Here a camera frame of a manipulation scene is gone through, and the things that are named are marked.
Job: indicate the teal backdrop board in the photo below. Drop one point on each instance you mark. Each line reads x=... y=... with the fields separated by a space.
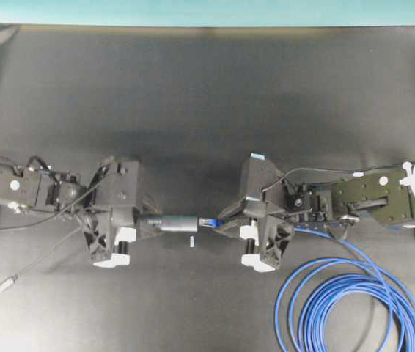
x=210 y=13

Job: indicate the grey hub adapter with cable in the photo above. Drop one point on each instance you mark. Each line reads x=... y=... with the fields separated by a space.
x=172 y=223

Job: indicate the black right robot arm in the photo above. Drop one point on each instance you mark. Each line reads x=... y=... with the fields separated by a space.
x=385 y=193

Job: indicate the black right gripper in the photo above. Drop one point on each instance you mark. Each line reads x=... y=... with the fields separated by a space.
x=261 y=206

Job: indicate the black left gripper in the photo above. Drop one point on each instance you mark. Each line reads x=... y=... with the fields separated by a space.
x=119 y=180

